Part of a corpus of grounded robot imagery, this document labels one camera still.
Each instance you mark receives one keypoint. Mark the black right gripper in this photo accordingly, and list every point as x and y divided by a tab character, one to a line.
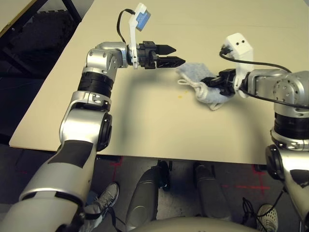
227	82

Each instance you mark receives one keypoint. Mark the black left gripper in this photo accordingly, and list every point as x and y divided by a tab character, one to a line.
147	55

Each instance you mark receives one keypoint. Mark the light blue rag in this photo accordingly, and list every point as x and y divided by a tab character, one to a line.
193	72

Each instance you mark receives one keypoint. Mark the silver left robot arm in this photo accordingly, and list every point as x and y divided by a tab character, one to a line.
79	120

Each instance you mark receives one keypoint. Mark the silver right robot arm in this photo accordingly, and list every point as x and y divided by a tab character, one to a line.
287	84

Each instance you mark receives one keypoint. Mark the yellow liquid spill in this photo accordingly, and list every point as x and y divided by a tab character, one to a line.
179	97

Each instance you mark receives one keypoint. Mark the grey robot right leg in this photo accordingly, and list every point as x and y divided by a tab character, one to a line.
210	193

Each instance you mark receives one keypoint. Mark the grey robot leg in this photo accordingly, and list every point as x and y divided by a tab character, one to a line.
210	193
142	200

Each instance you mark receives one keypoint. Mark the red tape cross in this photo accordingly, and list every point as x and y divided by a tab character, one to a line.
116	166
251	187

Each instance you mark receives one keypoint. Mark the black table foot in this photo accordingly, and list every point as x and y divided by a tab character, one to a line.
113	158

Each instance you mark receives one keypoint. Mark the black foam floor mat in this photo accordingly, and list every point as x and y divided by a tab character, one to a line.
41	29

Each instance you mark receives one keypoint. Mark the grey robot left leg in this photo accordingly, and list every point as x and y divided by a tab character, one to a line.
142	200

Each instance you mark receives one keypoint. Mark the white mesh sneaker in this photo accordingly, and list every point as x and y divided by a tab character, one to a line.
266	216

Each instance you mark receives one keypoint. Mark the grey sneaker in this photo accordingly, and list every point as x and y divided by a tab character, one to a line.
107	195

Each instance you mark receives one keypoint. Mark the grey trouser leg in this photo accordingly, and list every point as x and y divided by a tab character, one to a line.
99	220

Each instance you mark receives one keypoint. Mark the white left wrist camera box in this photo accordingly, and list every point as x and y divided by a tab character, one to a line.
132	36

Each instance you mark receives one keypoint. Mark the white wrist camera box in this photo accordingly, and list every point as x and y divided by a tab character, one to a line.
237	44
132	36

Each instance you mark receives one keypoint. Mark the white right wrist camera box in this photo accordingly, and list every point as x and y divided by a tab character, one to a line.
237	44

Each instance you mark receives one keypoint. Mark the black post between robot legs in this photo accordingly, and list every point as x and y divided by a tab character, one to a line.
164	175

